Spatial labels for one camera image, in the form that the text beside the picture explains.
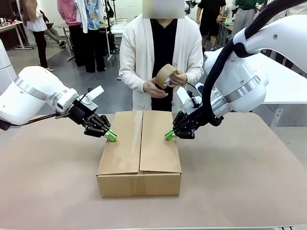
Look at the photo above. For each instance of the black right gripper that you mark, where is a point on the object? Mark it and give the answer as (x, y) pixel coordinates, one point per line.
(200, 118)

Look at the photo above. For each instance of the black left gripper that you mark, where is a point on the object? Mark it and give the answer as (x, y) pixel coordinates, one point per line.
(80, 113)

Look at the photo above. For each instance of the brown cardboard box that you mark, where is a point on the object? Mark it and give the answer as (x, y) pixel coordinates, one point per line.
(139, 153)

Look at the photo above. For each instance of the brown packing tape roll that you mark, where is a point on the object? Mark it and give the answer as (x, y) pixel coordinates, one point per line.
(164, 73)

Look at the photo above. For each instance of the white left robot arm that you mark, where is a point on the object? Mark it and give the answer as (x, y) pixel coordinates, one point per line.
(31, 95)

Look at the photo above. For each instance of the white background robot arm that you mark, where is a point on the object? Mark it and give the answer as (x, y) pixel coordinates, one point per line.
(229, 14)

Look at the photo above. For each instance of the person's left forearm white sleeve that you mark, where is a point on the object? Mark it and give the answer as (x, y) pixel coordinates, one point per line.
(195, 72)

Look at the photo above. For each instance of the person's right forearm white sleeve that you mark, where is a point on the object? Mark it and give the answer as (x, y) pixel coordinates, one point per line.
(130, 80)

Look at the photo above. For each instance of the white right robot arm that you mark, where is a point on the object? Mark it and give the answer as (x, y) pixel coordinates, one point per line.
(244, 81)

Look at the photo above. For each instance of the person's right hand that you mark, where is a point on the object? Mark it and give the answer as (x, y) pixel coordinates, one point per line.
(153, 89)

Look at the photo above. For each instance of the person's left hand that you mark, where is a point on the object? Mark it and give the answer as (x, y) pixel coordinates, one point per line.
(180, 77)

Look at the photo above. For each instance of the person in white cardigan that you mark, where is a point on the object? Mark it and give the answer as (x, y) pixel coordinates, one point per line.
(163, 40)

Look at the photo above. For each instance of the bystander in floral shirt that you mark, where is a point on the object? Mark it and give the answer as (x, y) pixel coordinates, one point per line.
(92, 36)

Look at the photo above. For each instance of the background folding table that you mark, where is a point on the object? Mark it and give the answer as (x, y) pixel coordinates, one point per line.
(67, 40)

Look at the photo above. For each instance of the black equipment stand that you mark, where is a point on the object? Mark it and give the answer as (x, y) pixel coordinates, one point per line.
(109, 31)

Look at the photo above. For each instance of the seated bystander with sneakers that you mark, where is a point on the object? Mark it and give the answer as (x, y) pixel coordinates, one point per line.
(54, 33)

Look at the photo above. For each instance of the bystander in black shorts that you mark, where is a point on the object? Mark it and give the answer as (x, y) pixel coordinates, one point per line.
(211, 21)

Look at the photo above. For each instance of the bystander white top black trousers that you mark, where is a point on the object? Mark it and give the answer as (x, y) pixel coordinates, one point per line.
(38, 28)

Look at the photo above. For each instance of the bystander in pink top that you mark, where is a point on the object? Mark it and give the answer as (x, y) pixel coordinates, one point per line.
(68, 14)

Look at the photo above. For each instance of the background desk with red cup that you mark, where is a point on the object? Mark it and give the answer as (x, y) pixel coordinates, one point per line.
(14, 33)

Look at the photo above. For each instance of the bystander green top grey trousers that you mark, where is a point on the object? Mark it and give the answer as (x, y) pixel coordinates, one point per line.
(247, 14)

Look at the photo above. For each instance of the red cup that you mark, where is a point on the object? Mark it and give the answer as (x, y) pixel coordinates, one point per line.
(10, 22)

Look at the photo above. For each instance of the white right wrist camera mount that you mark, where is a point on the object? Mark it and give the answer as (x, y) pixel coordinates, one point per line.
(184, 95)

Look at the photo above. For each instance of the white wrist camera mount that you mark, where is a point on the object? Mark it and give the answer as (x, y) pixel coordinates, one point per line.
(92, 94)
(184, 95)

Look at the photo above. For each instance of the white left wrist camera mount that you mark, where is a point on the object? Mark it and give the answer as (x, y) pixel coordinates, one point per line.
(92, 94)

